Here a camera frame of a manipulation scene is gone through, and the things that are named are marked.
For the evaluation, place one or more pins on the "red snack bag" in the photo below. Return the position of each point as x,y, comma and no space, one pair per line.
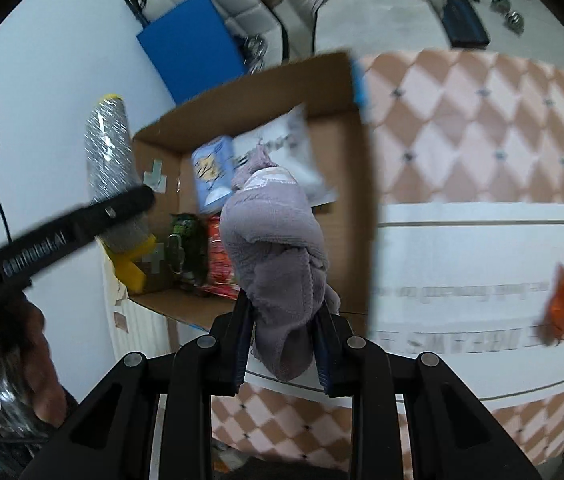
220,279

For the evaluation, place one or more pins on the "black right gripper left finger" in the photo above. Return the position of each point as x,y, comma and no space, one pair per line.
162,403

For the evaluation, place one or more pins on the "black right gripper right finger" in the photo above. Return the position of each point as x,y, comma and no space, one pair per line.
452,435

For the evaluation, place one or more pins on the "white printed bag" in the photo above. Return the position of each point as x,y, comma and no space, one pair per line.
287,142

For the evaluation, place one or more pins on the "grey padded chair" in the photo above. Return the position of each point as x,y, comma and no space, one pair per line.
244,18

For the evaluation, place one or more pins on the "metal dumbbell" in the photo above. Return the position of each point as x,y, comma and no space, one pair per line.
512,19

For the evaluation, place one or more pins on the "dark blue bag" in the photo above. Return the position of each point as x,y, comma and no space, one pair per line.
463,26

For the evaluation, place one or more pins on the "light blue cartoon pack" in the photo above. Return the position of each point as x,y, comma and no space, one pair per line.
213,171

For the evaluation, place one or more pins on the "checkered table cloth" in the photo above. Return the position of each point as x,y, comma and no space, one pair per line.
448,227

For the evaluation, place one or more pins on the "purple fluffy towel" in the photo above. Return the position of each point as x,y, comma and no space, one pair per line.
278,254

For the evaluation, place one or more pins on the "silver yellow snack bag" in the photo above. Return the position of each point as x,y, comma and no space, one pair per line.
111,170

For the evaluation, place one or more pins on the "person left hand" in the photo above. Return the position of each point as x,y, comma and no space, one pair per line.
33,401

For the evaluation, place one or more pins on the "green snack bag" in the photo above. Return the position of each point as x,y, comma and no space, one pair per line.
187,248

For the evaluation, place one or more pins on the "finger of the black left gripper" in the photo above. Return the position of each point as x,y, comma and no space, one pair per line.
49,243

